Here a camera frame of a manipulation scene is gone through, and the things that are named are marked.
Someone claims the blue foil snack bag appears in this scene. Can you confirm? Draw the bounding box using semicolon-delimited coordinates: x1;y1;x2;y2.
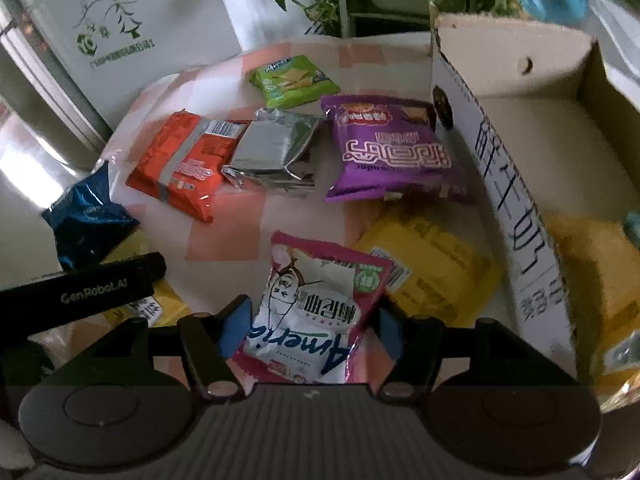
41;162;139;272

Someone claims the pink white America snack bag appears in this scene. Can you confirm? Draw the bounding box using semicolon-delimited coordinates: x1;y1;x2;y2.
233;231;393;385

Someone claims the red snack bag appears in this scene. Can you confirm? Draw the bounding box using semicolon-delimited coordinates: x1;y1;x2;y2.
126;110;248;223

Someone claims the large yellow snack bag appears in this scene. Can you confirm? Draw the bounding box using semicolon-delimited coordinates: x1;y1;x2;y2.
544;212;639;412

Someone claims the purple snack bag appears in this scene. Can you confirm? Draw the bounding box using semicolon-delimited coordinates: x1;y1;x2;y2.
320;94;466;202

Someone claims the white blue America snack bag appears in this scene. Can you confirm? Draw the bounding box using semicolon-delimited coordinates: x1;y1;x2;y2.
598;209;640;376

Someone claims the green cracker bag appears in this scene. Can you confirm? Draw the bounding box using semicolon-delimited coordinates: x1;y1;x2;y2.
248;55;341;110

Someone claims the small yellow snack packet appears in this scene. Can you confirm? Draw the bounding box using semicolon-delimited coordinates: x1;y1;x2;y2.
103;228;192;327

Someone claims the pink checkered tablecloth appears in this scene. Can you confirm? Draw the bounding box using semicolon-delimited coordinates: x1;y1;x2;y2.
29;31;516;386

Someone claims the silver foil snack bag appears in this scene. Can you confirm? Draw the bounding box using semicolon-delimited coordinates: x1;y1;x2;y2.
221;107;324;194

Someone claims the white printed cardboard box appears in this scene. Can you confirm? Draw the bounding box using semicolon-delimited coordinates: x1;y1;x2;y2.
431;13;639;380

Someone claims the white refrigerator with tree print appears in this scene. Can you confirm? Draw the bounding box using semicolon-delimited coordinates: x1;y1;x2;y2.
1;0;241;162

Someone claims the white metal plant rack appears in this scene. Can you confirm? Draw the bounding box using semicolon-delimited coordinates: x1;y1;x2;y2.
306;0;430;38

